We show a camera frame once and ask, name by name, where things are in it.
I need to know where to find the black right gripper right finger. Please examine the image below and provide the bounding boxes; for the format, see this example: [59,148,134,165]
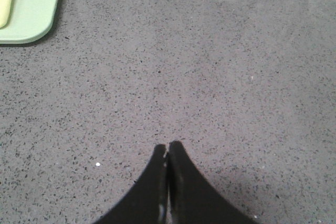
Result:
[169,141,255,224]

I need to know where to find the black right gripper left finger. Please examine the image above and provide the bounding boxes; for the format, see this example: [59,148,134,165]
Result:
[96,144,168,223]

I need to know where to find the light green plastic tray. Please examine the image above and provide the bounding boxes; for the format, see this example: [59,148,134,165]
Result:
[1,0,58,45]

